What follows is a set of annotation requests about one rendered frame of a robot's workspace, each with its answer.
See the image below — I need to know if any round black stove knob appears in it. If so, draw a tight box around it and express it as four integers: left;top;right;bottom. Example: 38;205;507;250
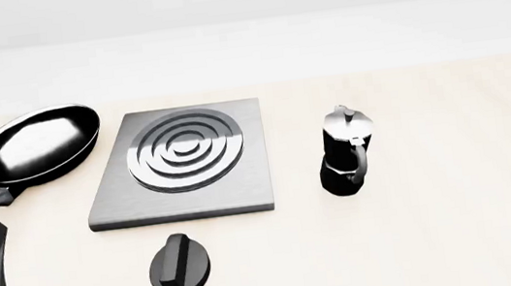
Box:
144;228;214;286

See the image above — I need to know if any flat grey stove plate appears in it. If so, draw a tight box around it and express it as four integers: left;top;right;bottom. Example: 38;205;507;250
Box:
75;95;276;235

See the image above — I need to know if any black frying pan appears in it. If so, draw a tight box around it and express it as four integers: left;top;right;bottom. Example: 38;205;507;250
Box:
0;100;114;239

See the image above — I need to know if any black moka pot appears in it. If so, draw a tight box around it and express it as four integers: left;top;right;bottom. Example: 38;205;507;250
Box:
312;101;383;200

